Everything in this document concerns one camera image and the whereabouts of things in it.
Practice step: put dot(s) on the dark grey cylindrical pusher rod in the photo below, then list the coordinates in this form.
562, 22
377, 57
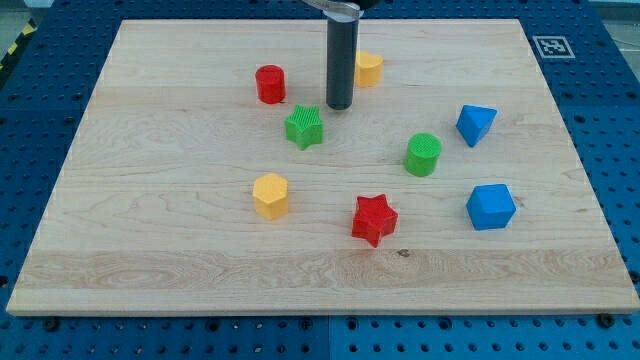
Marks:
342, 35

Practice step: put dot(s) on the grey metal clamp mount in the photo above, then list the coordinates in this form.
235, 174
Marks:
342, 10

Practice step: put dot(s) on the yellow hexagon block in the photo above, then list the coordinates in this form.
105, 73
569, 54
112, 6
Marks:
270, 194

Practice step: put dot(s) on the yellow heart block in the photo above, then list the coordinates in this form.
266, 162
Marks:
369, 69

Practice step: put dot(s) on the red cylinder block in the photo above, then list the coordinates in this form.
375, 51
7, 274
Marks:
270, 84

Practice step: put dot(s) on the green star block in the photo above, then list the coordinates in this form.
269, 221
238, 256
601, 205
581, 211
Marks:
304, 126

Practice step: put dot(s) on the green cylinder block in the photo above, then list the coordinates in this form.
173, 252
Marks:
422, 154

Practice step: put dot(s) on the blue triangular prism block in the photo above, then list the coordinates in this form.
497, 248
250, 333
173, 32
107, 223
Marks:
474, 122

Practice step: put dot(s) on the red star block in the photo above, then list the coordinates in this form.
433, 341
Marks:
374, 219

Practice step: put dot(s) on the light wooden board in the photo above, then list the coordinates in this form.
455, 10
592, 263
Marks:
153, 213

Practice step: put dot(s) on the white fiducial marker tag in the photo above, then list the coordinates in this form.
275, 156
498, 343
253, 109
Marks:
553, 47

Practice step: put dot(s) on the blue cube block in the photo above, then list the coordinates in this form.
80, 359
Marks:
490, 206

